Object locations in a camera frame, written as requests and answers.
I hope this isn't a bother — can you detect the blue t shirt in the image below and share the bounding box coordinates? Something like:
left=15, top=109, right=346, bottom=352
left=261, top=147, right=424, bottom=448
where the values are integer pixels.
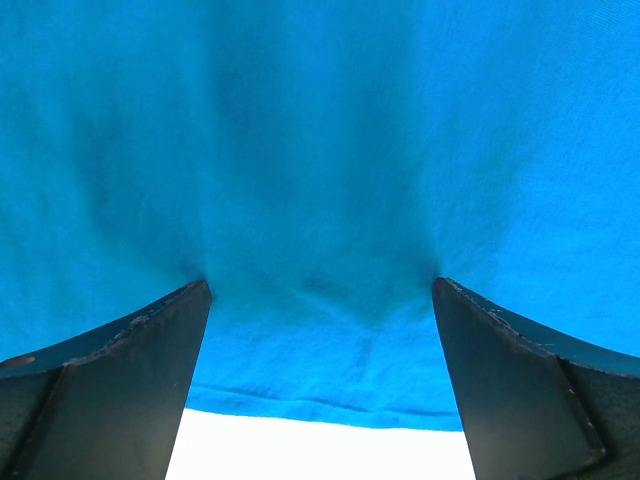
left=1, top=1, right=639, bottom=430

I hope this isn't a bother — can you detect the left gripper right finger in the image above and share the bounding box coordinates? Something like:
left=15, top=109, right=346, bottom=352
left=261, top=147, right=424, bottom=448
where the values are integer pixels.
left=432, top=278, right=639, bottom=479

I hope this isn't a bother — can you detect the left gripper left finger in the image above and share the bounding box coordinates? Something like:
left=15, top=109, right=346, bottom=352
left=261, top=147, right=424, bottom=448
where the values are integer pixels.
left=1, top=281, right=212, bottom=480

